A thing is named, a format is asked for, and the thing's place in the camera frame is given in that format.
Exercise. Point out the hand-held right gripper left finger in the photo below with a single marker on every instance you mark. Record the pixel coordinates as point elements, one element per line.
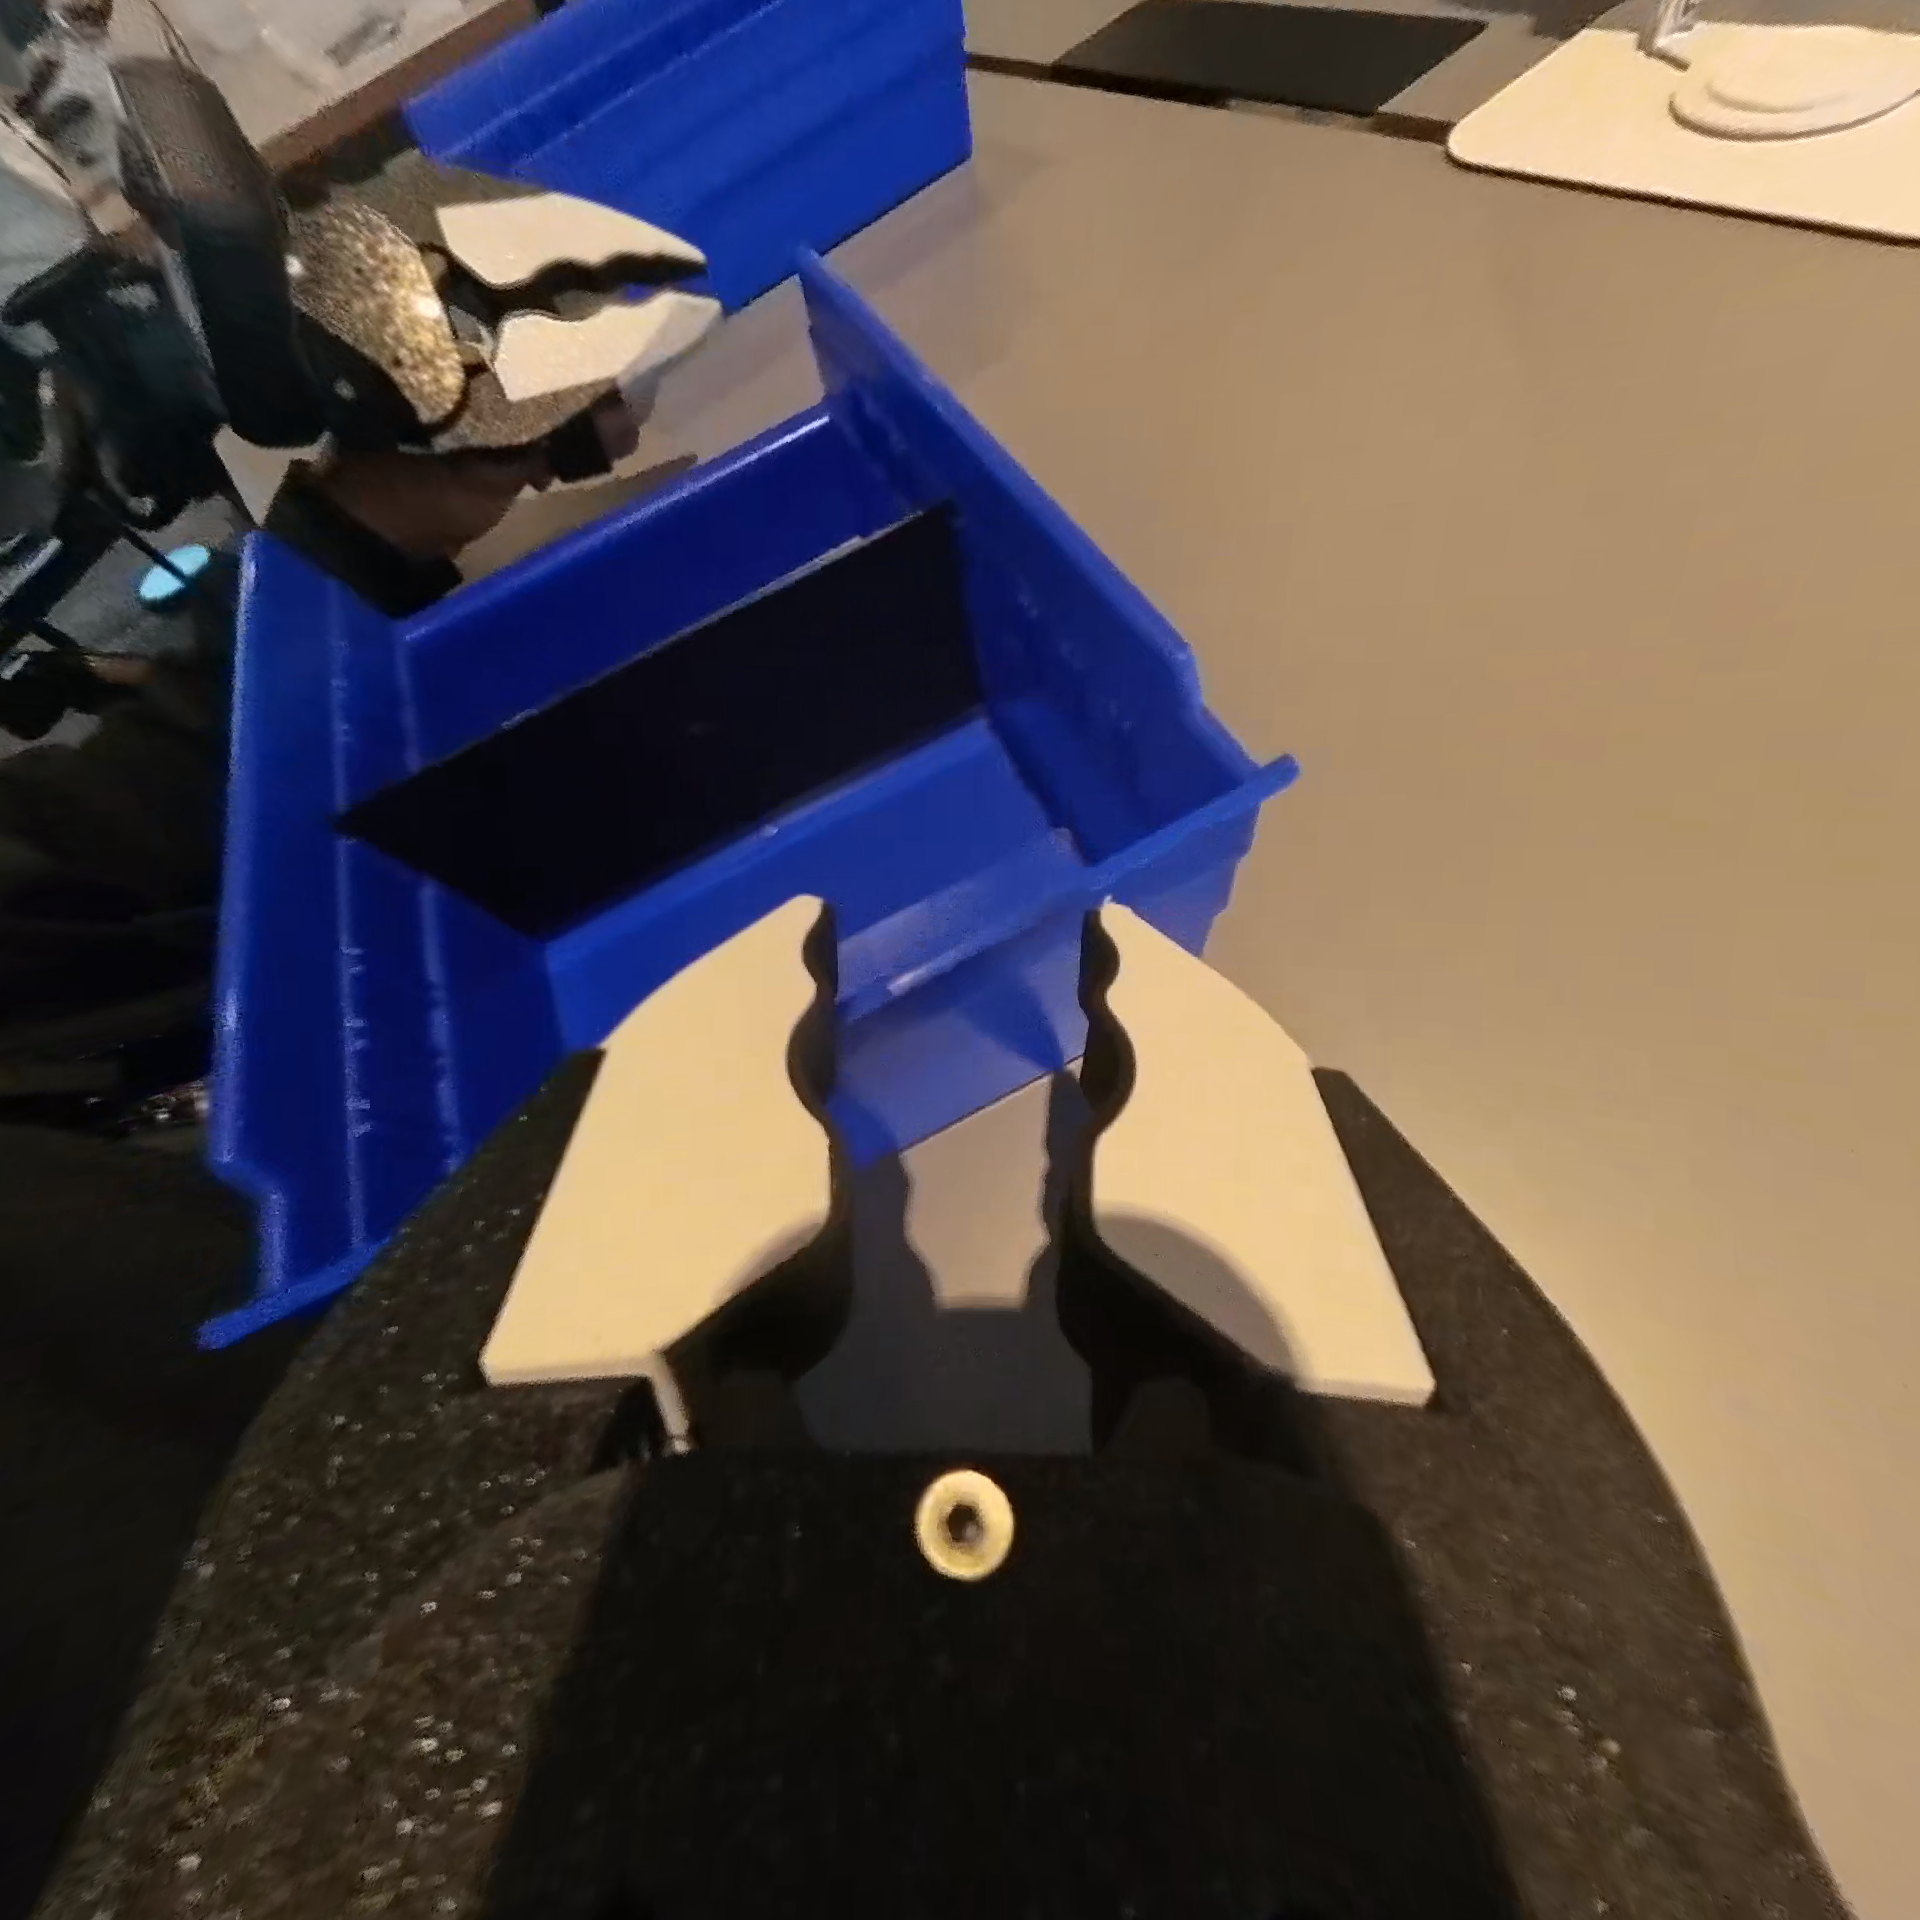
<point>661,1170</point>

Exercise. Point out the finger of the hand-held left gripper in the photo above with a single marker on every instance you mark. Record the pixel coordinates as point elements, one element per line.
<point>599,340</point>
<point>539,240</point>

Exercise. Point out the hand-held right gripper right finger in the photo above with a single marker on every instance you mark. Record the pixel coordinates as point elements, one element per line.
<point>1243,1170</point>

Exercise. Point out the blue plastic bin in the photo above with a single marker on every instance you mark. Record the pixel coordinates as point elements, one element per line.
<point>376,973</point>
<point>720,120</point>

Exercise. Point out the person's left hand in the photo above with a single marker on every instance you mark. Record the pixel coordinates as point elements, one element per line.
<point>383,523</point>

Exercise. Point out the black bin divider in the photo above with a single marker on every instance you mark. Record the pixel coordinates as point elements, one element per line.
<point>675,721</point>

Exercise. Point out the black flat pad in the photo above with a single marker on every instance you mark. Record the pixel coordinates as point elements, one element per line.
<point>1277,52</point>

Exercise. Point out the white board stand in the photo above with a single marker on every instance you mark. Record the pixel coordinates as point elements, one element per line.
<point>1723,135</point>

